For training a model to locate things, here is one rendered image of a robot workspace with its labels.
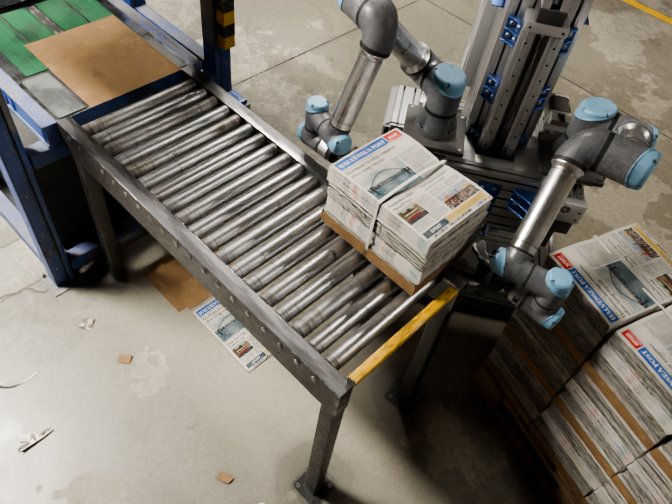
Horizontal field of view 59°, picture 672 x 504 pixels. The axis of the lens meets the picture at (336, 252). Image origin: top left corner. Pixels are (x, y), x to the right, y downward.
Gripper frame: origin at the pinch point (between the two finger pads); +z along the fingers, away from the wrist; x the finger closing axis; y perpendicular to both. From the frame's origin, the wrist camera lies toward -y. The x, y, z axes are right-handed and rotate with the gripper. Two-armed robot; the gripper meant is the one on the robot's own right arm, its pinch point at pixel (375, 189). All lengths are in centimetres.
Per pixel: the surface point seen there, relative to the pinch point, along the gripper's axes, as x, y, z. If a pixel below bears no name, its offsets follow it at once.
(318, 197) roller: -18.4, 1.2, -8.5
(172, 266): -40, -78, -70
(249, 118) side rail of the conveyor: -11, 2, -51
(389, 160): -9.8, 24.8, 8.9
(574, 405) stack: 7, -33, 89
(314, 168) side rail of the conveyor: -10.5, 1.7, -18.6
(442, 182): -4.2, 24.3, 24.2
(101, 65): -34, 2, -108
